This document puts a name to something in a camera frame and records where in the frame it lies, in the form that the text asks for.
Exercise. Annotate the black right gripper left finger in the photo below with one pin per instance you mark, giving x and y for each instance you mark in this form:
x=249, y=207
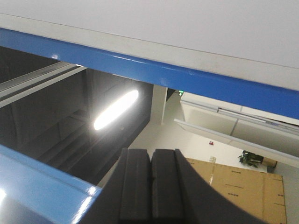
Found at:
x=125, y=199

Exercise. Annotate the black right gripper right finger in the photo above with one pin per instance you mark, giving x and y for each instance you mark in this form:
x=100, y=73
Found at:
x=181, y=196

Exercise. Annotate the blue door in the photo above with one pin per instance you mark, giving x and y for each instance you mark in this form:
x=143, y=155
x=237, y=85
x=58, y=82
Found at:
x=32, y=192

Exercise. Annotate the brown cardboard box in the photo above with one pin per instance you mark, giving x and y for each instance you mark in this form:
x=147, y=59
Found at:
x=258, y=193

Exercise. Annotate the ceiling tube light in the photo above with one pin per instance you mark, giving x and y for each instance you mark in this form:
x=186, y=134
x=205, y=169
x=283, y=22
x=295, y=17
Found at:
x=115, y=110

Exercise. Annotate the blue door frame beam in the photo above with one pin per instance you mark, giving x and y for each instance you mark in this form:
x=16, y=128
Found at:
x=238, y=91

